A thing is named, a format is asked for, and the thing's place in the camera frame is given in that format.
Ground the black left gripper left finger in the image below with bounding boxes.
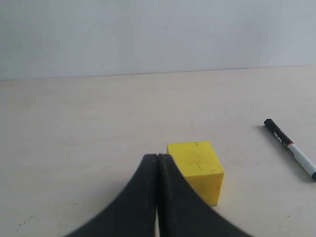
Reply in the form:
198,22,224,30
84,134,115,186
68,154,158,237

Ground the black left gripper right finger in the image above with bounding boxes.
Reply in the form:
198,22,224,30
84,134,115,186
157,154,249,237

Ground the yellow foam cube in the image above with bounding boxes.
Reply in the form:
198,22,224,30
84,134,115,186
167,141,225,206

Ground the black and white marker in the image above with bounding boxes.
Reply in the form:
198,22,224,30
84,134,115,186
264,118,316,181

